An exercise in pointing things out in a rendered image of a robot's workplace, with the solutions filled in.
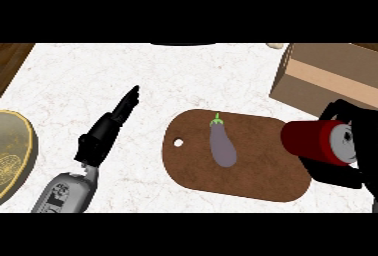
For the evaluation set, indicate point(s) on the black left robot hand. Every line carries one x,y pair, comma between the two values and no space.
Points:
103,131

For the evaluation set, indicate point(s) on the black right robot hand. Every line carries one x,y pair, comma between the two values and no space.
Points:
362,133

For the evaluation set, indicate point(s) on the red can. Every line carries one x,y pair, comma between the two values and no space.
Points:
319,141

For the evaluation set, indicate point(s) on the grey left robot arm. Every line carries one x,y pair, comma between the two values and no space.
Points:
66,191

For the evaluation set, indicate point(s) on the brown cardboard box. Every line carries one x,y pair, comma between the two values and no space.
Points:
329,73

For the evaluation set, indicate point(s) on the brown wooden cutting board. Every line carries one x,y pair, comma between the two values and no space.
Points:
260,166

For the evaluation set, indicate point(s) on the round golden plate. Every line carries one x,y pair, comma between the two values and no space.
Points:
12,156

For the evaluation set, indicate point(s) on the purple eggplant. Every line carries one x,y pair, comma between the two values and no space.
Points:
222,146

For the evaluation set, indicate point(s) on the brown wooden panel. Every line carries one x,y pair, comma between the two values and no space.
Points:
12,61

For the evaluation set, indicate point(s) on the small beige object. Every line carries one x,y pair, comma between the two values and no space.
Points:
275,45

